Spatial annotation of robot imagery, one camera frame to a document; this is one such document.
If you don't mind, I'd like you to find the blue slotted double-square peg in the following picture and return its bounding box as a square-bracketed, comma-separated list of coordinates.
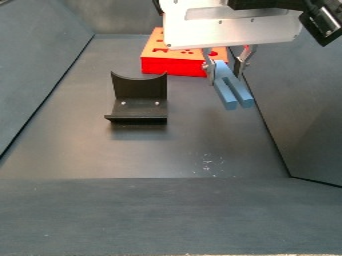
[214, 60, 254, 110]

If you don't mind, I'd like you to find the black curved cradle stand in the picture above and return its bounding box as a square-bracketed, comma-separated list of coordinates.
[104, 73, 168, 122]

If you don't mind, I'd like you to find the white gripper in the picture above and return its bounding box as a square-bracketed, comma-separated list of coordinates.
[159, 0, 302, 84]

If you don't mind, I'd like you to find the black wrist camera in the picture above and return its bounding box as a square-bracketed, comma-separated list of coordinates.
[299, 0, 342, 46]

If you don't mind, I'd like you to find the red shape-sorting board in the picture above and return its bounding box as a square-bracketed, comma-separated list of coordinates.
[139, 26, 230, 78]

